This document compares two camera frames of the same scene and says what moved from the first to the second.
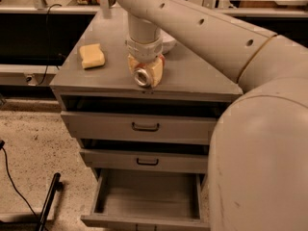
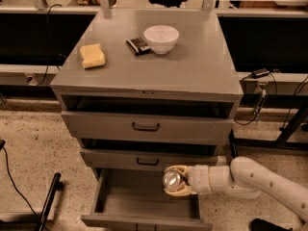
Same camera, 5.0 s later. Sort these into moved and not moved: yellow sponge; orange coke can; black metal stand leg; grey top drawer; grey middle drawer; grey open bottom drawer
Moved: orange coke can
Not moved: grey top drawer; grey middle drawer; grey open bottom drawer; yellow sponge; black metal stand leg
